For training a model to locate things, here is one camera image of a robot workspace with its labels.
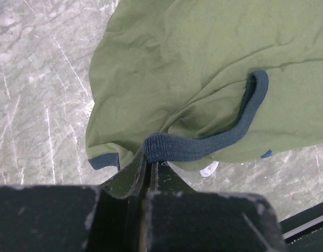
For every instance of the olive green t-shirt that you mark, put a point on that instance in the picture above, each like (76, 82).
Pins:
(193, 82)

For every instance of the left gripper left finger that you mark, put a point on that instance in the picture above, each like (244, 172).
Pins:
(123, 182)

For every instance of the round brooch pin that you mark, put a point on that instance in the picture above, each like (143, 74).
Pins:
(209, 170)

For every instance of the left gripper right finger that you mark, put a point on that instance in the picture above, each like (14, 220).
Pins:
(165, 179)

